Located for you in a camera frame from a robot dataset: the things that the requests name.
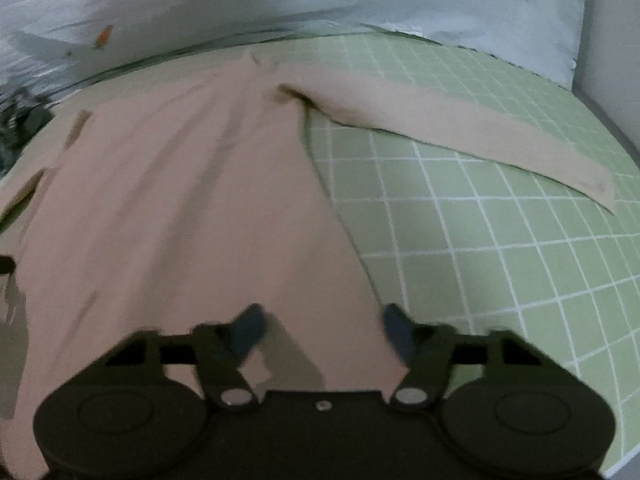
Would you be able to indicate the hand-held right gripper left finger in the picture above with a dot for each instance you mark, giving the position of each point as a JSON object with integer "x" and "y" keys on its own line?
{"x": 250, "y": 332}

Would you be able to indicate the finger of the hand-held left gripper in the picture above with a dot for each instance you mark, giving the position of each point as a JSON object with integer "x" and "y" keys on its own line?
{"x": 6, "y": 265}

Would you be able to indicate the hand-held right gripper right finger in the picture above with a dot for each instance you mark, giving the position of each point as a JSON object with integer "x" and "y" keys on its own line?
{"x": 400, "y": 335}

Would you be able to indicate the beige long-sleeved garment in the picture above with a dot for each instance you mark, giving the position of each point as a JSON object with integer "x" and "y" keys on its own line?
{"x": 175, "y": 220}

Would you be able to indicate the dark plaid garment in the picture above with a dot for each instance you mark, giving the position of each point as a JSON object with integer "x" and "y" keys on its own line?
{"x": 20, "y": 125}

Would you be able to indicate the carrot print pale blue sheet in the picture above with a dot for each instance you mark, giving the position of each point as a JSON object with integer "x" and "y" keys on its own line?
{"x": 300, "y": 0}

